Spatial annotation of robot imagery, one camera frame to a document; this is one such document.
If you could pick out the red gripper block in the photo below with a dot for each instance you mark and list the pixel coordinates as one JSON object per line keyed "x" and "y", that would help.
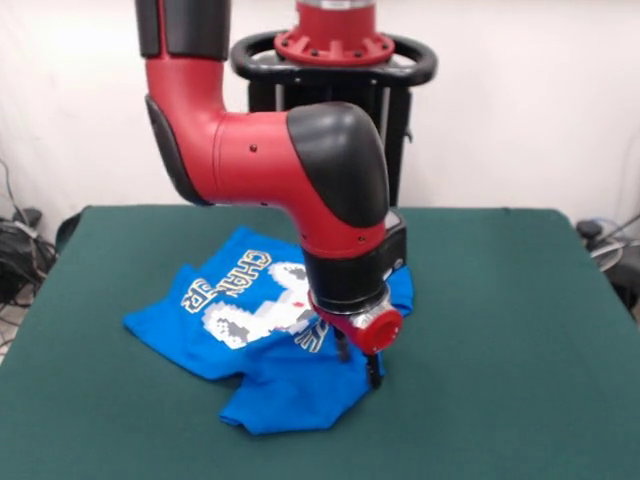
{"x": 375, "y": 332}

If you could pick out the blue printed T-shirt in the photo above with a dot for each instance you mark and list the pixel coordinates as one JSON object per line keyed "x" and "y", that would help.
{"x": 280, "y": 400}

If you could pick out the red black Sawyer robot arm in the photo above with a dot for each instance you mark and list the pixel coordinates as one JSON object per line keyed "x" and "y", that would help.
{"x": 260, "y": 160}

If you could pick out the dark green table cloth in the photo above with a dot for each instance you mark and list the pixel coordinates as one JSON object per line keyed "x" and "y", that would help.
{"x": 500, "y": 375}

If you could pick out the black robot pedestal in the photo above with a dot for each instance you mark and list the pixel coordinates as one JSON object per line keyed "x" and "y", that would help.
{"x": 400, "y": 100}

